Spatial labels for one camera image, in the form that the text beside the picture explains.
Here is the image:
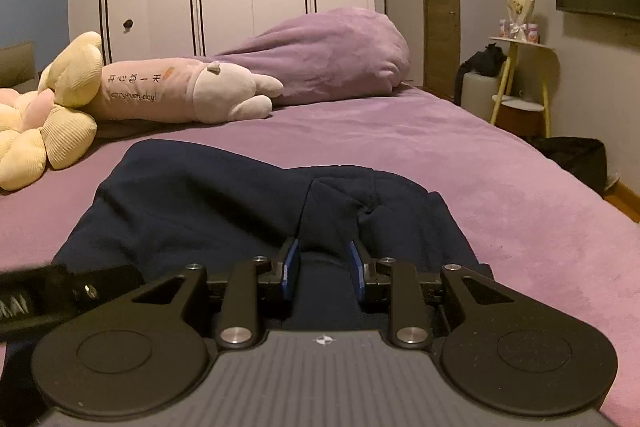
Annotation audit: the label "wooden door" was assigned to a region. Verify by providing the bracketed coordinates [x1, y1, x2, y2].
[423, 0, 460, 101]

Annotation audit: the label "navy blue zip jacket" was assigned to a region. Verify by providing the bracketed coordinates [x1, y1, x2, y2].
[55, 140, 480, 331]

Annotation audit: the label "purple plush bed blanket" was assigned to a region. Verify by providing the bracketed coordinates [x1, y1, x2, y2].
[0, 83, 640, 427]

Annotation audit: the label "black bag on floor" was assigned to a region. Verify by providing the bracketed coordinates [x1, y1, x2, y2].
[530, 136, 608, 196]

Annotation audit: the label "yellow leg side table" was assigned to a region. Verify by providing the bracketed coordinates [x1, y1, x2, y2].
[489, 37, 560, 139]

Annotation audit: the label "white round stool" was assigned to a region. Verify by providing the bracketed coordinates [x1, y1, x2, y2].
[461, 72, 499, 121]

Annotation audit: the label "purple pillow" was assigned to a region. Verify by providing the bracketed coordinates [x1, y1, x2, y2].
[202, 8, 410, 106]

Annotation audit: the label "cream flower plush toy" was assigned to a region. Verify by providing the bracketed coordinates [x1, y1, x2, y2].
[0, 31, 104, 192]

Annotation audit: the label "grey green sofa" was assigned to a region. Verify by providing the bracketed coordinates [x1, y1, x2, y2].
[0, 41, 39, 93]

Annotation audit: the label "flower bouquet on table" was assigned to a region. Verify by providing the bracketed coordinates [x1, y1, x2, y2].
[500, 0, 539, 43]

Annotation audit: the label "black clothes on stool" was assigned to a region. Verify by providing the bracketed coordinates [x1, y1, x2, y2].
[454, 43, 506, 106]

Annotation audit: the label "pink long rabbit plush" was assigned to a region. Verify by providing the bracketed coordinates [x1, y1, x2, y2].
[83, 57, 283, 124]

